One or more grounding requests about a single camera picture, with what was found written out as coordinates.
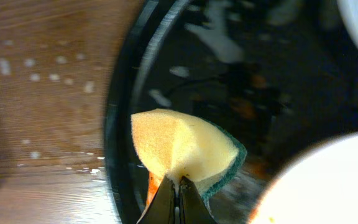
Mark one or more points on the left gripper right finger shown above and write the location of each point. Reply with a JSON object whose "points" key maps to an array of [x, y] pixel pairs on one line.
{"points": [[191, 206]]}

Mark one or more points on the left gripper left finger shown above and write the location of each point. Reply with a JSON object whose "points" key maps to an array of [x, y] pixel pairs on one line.
{"points": [[162, 208]]}

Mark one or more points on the yellow sponge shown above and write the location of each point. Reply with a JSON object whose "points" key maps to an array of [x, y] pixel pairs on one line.
{"points": [[175, 145]]}

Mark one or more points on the pinkish white plate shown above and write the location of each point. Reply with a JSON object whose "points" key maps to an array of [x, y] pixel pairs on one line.
{"points": [[320, 186]]}

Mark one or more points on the round black tray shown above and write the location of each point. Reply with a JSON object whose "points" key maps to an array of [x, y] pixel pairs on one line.
{"points": [[277, 75]]}

